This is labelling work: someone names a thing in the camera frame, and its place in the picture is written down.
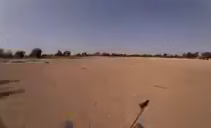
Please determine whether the reddish-brown dirt ground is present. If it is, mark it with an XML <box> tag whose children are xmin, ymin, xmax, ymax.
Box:
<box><xmin>0</xmin><ymin>55</ymin><xmax>211</xmax><ymax>128</ymax></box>

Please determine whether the row of distant trees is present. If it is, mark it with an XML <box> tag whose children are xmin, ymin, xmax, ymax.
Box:
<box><xmin>0</xmin><ymin>47</ymin><xmax>211</xmax><ymax>61</ymax></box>

